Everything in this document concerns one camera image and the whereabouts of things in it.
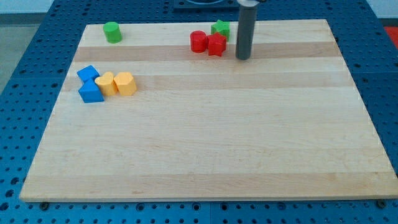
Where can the green star block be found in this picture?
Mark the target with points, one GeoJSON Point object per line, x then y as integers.
{"type": "Point", "coordinates": [221, 27]}

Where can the red object at right edge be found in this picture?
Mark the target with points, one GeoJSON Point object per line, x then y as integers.
{"type": "Point", "coordinates": [392, 32]}

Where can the yellow hexagon block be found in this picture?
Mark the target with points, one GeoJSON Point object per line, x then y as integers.
{"type": "Point", "coordinates": [125, 83]}

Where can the blue cube block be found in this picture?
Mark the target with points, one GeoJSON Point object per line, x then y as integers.
{"type": "Point", "coordinates": [88, 73]}

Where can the blue triangle block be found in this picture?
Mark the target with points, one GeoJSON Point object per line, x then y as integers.
{"type": "Point", "coordinates": [90, 93]}

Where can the red star block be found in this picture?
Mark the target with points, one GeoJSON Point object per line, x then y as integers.
{"type": "Point", "coordinates": [216, 44]}

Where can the yellow heart block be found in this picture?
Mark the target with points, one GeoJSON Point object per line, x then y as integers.
{"type": "Point", "coordinates": [106, 84]}

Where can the green cylinder block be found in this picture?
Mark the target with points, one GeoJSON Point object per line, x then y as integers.
{"type": "Point", "coordinates": [112, 32]}

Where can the wooden board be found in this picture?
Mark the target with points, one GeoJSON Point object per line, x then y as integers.
{"type": "Point", "coordinates": [286, 124]}

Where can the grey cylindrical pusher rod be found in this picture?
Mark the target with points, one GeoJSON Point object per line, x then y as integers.
{"type": "Point", "coordinates": [246, 24]}

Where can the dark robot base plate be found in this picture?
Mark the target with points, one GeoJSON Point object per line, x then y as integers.
{"type": "Point", "coordinates": [180, 5]}

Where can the red cylinder block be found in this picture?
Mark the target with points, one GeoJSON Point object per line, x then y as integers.
{"type": "Point", "coordinates": [198, 42]}

